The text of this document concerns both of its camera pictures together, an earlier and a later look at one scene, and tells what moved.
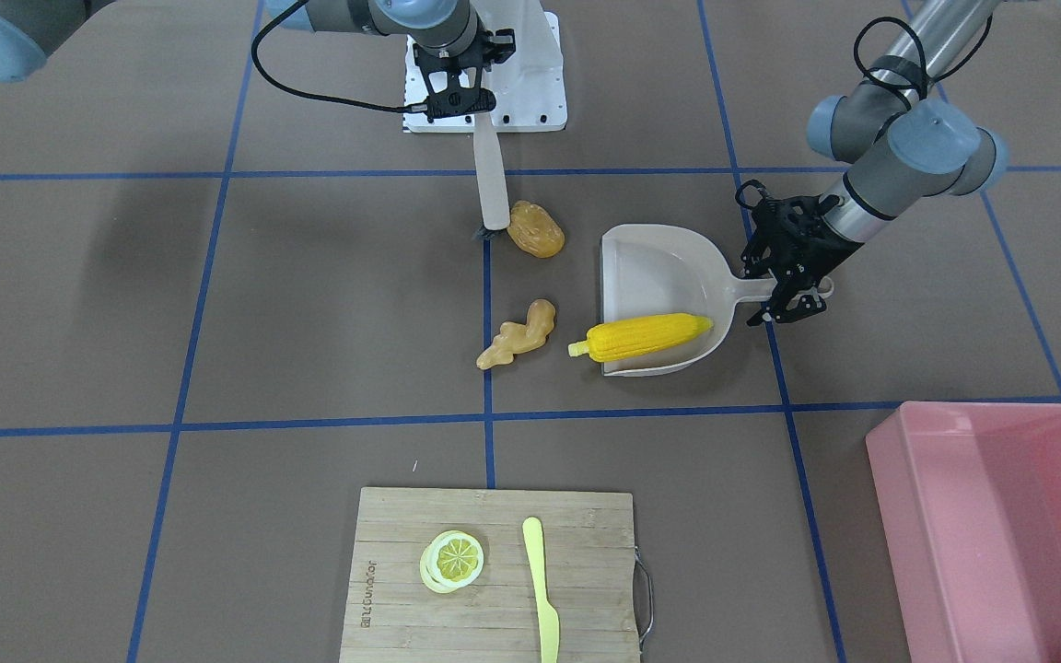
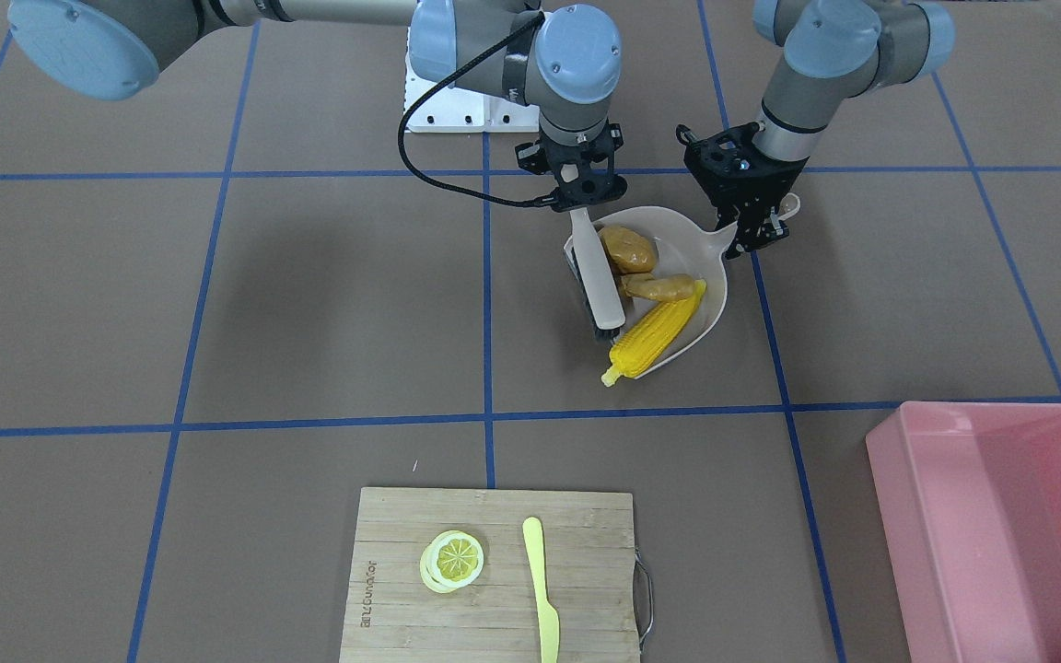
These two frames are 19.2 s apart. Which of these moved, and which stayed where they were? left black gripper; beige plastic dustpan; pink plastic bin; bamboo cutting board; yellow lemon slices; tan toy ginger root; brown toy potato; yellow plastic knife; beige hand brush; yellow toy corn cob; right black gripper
Moved: beige hand brush; right black gripper; yellow toy corn cob; beige plastic dustpan; left black gripper; tan toy ginger root; brown toy potato
Stayed: bamboo cutting board; yellow plastic knife; pink plastic bin; yellow lemon slices
